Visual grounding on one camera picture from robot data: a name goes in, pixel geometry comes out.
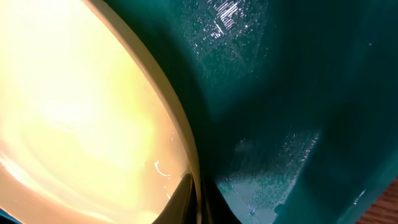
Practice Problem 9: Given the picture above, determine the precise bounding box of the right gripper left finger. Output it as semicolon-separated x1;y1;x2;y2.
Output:
153;174;197;224

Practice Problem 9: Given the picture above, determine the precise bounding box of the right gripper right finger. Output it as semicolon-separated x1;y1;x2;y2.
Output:
201;177;241;224

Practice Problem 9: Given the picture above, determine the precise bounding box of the yellow-rimmed plate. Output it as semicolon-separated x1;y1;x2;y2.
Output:
1;0;201;223

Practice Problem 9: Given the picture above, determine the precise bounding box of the teal plastic tray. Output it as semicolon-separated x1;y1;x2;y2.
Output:
0;0;398;224

